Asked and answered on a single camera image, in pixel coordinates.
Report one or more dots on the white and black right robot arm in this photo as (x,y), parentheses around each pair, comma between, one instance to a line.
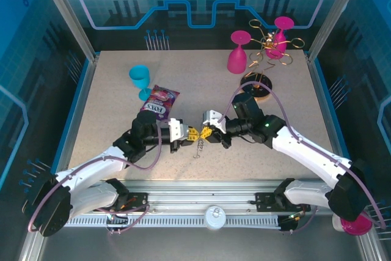
(305,151)

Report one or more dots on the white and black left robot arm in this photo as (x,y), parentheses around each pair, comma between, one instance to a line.
(91,166)

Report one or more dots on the purple Fox's berries candy bag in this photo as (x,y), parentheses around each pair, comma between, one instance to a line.
(160,102)

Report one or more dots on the blue plastic wine goblet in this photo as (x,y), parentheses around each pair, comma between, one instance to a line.
(140,77)

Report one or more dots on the pink plastic wine goblet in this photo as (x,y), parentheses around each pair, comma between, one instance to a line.
(237,60)
(278,47)

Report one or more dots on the white round knob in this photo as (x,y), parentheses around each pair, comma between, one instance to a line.
(215,216)

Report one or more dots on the pink plastic cup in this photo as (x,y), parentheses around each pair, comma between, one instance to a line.
(355,227)

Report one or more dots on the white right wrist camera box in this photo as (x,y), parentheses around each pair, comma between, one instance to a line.
(210,115)

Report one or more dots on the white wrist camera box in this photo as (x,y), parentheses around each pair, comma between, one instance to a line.
(177,129)
(210,115)

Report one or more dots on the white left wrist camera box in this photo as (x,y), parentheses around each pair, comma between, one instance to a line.
(177,129)

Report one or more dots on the aluminium mounting rail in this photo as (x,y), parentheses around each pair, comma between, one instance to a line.
(198,190)

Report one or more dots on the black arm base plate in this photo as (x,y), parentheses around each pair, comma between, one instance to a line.
(139,198)
(264,201)

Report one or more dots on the aluminium frame post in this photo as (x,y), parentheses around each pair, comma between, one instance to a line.
(336,13)
(68,13)

